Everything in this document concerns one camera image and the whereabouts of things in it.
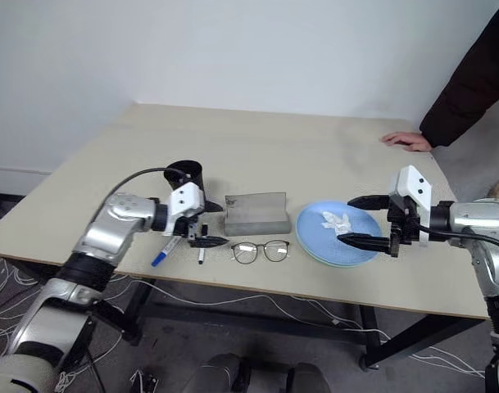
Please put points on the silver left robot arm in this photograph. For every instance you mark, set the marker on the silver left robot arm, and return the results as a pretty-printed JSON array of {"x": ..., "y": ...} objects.
[{"x": 118, "y": 229}]

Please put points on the white marker with blue cap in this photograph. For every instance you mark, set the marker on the white marker with blue cap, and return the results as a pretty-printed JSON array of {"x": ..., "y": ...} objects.
[{"x": 164, "y": 254}]

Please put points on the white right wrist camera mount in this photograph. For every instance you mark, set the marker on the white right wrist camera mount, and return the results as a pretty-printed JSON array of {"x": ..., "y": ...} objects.
[{"x": 413, "y": 184}]

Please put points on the dark rounded shape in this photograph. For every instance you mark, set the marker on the dark rounded shape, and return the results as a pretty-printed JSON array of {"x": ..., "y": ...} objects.
[{"x": 220, "y": 374}]

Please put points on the white marker with black cap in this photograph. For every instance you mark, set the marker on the white marker with black cap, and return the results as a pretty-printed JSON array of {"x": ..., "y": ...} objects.
[{"x": 201, "y": 254}]

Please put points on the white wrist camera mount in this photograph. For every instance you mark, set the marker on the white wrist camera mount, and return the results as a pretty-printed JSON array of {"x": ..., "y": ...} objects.
[
  {"x": 413, "y": 184},
  {"x": 186, "y": 199}
]

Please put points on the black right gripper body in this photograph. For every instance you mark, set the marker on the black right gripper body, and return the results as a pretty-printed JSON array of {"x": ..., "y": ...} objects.
[{"x": 405, "y": 223}]

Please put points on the black metal table frame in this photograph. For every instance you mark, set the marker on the black metal table frame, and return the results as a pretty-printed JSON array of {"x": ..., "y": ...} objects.
[{"x": 249, "y": 317}]

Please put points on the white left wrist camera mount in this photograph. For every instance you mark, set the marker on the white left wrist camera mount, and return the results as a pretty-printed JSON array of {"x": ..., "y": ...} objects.
[{"x": 186, "y": 199}]

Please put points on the light blue plate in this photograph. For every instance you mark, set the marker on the light blue plate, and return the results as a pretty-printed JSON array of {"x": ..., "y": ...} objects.
[
  {"x": 314, "y": 229},
  {"x": 320, "y": 262}
]

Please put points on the open grey glasses case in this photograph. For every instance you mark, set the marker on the open grey glasses case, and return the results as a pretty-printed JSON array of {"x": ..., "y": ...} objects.
[{"x": 257, "y": 215}]

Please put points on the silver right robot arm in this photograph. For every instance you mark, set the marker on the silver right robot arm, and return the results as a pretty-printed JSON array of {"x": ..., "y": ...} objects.
[{"x": 478, "y": 221}]

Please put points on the person's dark sleeved forearm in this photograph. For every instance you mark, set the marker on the person's dark sleeved forearm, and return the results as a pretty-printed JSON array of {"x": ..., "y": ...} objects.
[{"x": 466, "y": 82}]

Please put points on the crumpled white paper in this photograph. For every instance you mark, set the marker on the crumpled white paper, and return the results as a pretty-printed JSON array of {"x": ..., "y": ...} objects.
[{"x": 335, "y": 222}]

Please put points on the person's bare hand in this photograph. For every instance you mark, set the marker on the person's bare hand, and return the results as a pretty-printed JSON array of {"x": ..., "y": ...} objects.
[{"x": 409, "y": 140}]

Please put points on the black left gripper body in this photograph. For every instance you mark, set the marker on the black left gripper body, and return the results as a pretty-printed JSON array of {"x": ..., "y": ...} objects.
[{"x": 193, "y": 227}]

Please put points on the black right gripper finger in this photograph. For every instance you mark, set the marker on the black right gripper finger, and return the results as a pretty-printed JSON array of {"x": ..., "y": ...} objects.
[
  {"x": 372, "y": 202},
  {"x": 368, "y": 242}
]

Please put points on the thin dark-framed glasses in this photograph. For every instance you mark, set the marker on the thin dark-framed glasses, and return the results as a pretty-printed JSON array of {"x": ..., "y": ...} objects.
[{"x": 259, "y": 251}]

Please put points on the black cup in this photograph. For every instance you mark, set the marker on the black cup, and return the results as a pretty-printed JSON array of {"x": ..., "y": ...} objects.
[{"x": 189, "y": 174}]

